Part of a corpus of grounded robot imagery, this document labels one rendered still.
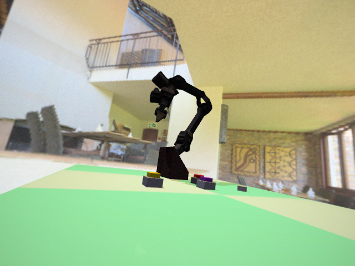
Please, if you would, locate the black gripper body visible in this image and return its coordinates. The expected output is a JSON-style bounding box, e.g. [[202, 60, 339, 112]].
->
[[156, 87, 175, 114]]

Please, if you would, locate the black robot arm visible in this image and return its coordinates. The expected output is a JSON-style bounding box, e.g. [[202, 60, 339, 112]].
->
[[150, 71, 212, 155]]

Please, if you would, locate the magenta button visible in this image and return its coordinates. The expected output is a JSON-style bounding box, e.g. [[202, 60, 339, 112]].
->
[[196, 176, 216, 190]]

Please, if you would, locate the red button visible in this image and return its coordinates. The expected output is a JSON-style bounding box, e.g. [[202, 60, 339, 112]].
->
[[191, 174, 204, 184]]

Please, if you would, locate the tan cube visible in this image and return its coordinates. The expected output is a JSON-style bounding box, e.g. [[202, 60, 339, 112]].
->
[[237, 185, 247, 192]]

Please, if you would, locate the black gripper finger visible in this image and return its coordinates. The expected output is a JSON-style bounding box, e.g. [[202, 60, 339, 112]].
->
[[159, 93, 172, 112], [155, 110, 166, 122]]

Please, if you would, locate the yellow button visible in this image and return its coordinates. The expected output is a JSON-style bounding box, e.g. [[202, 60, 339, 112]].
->
[[142, 172, 164, 188]]

